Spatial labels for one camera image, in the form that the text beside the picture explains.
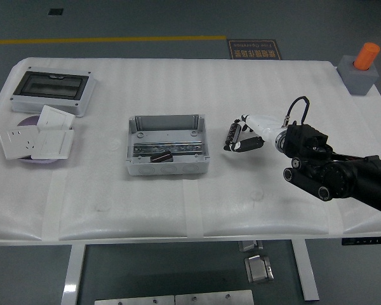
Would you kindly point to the white and black robot right hand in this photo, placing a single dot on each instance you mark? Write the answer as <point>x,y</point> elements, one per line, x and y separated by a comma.
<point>263,125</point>

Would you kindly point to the black cylindrical battery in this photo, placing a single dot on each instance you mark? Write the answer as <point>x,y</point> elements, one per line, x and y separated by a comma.
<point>161,158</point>
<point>231,133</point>

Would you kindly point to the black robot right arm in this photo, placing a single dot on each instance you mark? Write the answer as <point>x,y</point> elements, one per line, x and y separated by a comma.
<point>304,139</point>

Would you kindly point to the open grey junction box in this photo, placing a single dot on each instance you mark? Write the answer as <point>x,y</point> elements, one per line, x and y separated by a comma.
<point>165,136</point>

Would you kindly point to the grey box with dark lid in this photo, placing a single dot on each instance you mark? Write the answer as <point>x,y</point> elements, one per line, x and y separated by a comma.
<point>50,84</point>

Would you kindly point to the white foam mat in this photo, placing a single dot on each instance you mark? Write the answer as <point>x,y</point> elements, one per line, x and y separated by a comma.
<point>177,79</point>

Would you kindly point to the grey foam block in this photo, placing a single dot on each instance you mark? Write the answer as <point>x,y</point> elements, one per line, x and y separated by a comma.
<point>357,81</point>

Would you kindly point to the small metal block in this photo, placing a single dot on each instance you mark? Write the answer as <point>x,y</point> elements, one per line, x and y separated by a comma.
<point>247,246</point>

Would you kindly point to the orange cylinder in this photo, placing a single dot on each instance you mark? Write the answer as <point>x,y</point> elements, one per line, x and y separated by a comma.
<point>366,55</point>

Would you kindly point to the large metal block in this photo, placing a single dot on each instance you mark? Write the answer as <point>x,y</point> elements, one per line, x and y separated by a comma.
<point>257,270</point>

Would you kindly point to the white table leg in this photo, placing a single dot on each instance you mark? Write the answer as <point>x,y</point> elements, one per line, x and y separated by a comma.
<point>304,270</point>
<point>73,276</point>

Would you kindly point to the black table control panel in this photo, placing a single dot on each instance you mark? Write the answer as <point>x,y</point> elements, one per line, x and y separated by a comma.
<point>365,241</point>

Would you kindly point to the grey metal plate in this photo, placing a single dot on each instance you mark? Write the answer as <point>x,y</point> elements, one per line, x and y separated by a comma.
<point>133,300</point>

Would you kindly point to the white tape strip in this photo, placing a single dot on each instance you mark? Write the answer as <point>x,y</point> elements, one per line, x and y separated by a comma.
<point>53,206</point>

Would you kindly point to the purple plate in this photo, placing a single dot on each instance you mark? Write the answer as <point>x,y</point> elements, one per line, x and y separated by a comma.
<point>28,122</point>

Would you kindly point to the dark square floor hatch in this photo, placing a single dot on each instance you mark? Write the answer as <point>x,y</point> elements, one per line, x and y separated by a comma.
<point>55,12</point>

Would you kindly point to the white wall switch panel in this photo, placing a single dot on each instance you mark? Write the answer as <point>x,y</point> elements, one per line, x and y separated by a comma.
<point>52,144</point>
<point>54,117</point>

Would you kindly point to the white wall socket panel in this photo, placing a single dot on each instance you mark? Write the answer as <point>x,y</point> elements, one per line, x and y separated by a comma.
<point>17,143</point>

